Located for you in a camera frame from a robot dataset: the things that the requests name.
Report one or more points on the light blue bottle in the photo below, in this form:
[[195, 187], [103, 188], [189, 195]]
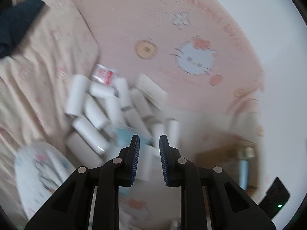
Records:
[[243, 172]]

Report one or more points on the dark cloth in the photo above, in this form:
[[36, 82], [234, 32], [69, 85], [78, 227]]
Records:
[[16, 24]]

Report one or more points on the red and white packet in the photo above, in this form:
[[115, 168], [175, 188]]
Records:
[[103, 74]]

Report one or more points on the brown cardboard box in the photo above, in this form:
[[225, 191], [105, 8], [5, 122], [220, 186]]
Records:
[[215, 155]]

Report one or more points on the beige quilt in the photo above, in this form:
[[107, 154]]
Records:
[[36, 88]]

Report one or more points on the white peach print bed sheet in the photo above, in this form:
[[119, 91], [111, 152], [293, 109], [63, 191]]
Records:
[[203, 124]]

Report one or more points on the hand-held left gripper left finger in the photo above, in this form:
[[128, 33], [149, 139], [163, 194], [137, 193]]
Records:
[[134, 158]]

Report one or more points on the blue white plastic packet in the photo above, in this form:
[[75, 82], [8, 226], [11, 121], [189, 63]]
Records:
[[124, 136]]

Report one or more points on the pile of white paper rolls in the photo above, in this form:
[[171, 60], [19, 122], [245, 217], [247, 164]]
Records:
[[96, 110]]

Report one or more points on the white printed pillow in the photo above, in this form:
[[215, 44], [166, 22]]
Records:
[[31, 172]]

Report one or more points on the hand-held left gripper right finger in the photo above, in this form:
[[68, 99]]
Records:
[[164, 158]]

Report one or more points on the pink cartoon cat blanket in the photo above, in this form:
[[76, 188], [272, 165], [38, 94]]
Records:
[[144, 16]]

